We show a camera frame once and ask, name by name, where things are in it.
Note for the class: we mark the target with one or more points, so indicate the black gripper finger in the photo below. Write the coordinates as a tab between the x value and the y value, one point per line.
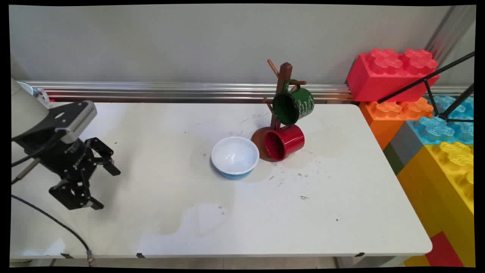
102	153
75	195

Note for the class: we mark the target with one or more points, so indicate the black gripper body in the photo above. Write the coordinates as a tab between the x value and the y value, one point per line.
68	157

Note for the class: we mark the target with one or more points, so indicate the green enamel mug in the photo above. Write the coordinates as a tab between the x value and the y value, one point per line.
297	104

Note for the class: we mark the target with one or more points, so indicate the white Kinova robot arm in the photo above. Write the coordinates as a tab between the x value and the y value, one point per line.
26	110

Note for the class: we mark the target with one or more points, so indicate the white enamel mug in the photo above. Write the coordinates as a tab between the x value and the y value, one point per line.
42	96

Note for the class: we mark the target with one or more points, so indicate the white and blue bowl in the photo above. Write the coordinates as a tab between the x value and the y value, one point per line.
235	155

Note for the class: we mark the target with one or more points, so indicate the red enamel mug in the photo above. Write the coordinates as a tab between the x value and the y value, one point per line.
290	140

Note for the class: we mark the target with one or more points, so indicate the brown wooden mug tree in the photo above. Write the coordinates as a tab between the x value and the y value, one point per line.
285	74

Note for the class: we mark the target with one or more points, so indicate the big orange toy brick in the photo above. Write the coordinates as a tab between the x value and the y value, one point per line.
382	121

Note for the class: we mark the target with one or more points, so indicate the big red toy brick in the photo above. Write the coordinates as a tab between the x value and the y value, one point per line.
382	77

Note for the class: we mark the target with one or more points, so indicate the big dark green toy brick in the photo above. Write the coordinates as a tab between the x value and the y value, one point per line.
394	159

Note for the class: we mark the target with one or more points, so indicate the big grey toy brick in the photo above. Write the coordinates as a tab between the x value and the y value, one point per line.
407	142

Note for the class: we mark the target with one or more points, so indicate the big blue toy brick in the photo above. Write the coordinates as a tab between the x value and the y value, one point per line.
439	129

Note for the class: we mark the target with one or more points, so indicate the big yellow toy brick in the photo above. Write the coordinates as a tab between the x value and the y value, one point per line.
439	182

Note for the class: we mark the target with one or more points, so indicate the flat red toy brick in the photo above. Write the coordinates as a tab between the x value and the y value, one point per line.
443	252

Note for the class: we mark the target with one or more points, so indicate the slanted aluminium profile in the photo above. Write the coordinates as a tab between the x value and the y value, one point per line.
451	30

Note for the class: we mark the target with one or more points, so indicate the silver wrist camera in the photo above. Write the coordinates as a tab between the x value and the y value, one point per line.
81	119

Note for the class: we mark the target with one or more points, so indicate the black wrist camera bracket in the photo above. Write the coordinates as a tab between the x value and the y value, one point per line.
49	121

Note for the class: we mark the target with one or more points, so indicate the horizontal aluminium rail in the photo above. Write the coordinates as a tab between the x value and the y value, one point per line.
151	91

